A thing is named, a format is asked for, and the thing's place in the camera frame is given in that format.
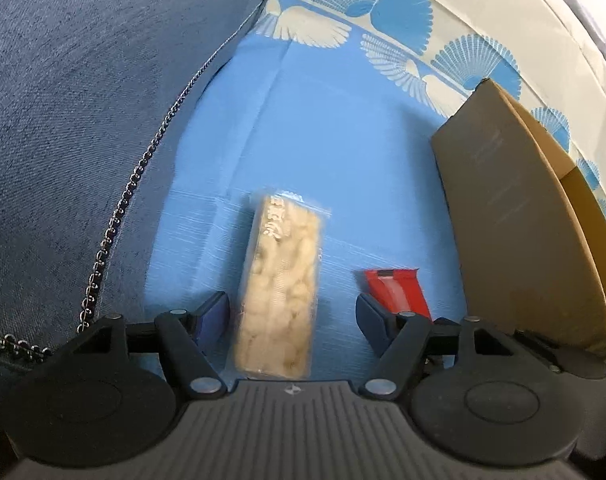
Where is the blue fabric sofa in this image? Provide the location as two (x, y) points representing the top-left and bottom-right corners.
(0, 0), (284, 461)

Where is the metal chain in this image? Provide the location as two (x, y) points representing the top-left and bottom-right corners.
(0, 0), (284, 361)

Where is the blue fan-print sheet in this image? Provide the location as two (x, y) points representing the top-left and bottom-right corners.
(143, 0), (606, 381)

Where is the red snack packet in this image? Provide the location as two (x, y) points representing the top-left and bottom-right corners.
(353, 268), (432, 321)

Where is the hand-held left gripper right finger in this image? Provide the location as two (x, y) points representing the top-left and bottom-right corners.
(355, 292), (518, 396)

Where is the pale blue cloth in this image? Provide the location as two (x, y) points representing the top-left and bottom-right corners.
(528, 0), (606, 76)

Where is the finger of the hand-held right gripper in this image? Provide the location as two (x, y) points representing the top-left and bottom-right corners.
(513, 329), (606, 380)

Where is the cardboard box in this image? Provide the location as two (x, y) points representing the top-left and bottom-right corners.
(429, 78), (606, 373)

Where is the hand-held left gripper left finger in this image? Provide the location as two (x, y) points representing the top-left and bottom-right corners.
(78, 291), (231, 395)

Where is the beige rice crisp bar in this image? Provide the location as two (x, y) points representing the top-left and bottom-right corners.
(231, 187), (331, 380)

